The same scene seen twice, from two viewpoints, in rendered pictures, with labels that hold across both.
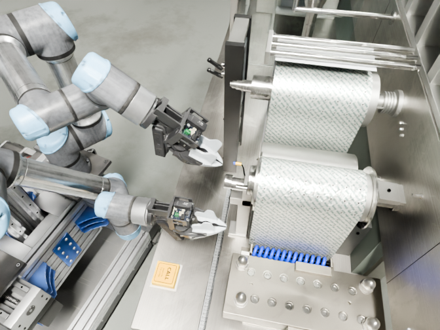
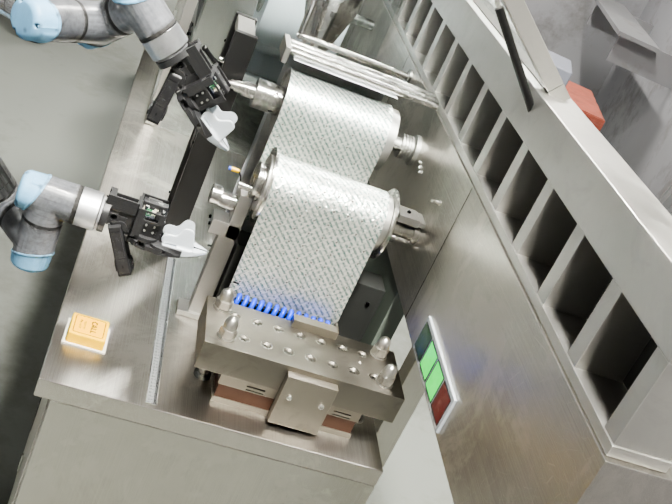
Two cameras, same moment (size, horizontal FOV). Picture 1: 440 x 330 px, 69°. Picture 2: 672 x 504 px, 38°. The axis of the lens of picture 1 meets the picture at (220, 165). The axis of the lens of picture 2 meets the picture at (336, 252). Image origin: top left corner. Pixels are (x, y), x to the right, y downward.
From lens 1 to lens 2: 131 cm
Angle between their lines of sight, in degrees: 34
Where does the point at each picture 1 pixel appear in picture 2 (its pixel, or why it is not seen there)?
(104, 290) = not seen: outside the picture
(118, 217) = (58, 202)
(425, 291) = (444, 270)
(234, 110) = not seen: hidden behind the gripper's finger
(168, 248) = (83, 309)
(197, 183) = not seen: hidden behind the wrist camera
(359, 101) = (379, 127)
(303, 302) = (305, 352)
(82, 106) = (96, 24)
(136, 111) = (171, 41)
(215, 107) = (129, 169)
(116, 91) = (159, 12)
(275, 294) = (269, 339)
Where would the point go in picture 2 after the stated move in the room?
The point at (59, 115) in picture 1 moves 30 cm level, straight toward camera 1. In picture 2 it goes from (75, 22) to (186, 107)
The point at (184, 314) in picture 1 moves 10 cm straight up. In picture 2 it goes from (123, 379) to (140, 335)
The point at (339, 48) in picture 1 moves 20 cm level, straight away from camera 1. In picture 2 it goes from (361, 69) to (368, 49)
